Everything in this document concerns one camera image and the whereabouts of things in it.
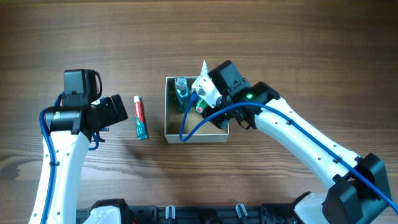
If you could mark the blue mouthwash bottle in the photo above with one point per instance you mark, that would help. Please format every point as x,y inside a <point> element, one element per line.
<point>182,92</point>

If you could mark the red green toothpaste tube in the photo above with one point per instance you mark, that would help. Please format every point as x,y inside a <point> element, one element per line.
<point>141,129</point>

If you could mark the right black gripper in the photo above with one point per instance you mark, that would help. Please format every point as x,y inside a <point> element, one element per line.
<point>218,107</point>

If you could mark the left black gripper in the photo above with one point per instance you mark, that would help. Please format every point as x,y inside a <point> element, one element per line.
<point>116,107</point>

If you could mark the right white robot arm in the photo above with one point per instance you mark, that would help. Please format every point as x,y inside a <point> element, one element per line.
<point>356,188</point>

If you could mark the green white small box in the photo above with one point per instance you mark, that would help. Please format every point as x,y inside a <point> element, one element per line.
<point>201,106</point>

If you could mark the white lotion tube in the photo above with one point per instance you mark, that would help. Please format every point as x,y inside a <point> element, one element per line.
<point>204,69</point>

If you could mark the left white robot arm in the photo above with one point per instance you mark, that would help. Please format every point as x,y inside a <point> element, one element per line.
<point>68,127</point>

